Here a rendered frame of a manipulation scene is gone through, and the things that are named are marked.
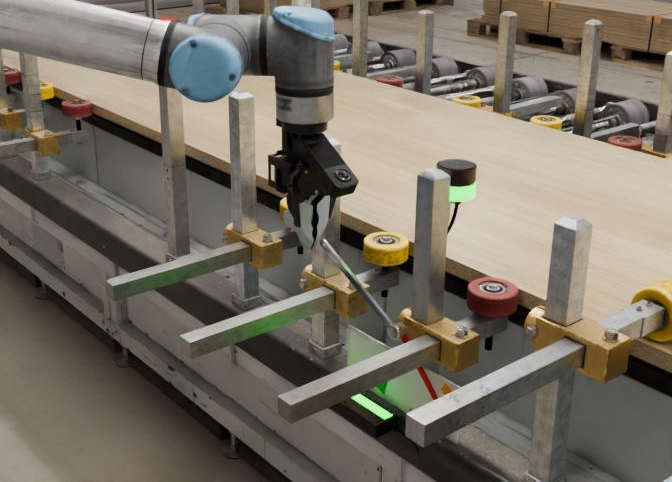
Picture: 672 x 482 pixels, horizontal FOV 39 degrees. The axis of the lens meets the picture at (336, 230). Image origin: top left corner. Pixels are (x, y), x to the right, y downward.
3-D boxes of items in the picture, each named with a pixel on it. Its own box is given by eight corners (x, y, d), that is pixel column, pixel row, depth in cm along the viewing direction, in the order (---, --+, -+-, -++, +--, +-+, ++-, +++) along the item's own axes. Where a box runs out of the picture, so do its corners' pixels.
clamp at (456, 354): (455, 374, 140) (457, 344, 138) (394, 340, 150) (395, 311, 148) (481, 362, 143) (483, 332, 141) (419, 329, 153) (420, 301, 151)
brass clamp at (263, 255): (259, 271, 176) (258, 247, 174) (219, 249, 185) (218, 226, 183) (285, 263, 179) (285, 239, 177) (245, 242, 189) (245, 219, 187)
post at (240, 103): (245, 330, 187) (238, 94, 170) (235, 323, 190) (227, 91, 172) (259, 325, 190) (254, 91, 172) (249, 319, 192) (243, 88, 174)
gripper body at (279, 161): (304, 180, 156) (304, 109, 151) (337, 194, 149) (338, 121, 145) (266, 190, 151) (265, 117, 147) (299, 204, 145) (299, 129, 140)
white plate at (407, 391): (455, 445, 144) (458, 388, 140) (345, 376, 162) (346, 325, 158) (457, 443, 144) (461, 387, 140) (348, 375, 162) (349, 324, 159)
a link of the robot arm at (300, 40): (271, 2, 143) (337, 4, 143) (273, 83, 148) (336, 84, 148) (265, 12, 135) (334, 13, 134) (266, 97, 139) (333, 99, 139)
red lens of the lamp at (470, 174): (456, 188, 137) (457, 173, 136) (427, 177, 141) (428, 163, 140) (484, 180, 140) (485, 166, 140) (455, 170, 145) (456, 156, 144)
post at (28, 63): (41, 205, 260) (20, 30, 242) (35, 201, 262) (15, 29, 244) (53, 202, 262) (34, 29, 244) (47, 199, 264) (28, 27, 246)
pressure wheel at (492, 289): (490, 366, 147) (495, 300, 143) (453, 346, 153) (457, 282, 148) (523, 350, 152) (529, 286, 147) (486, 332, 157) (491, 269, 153)
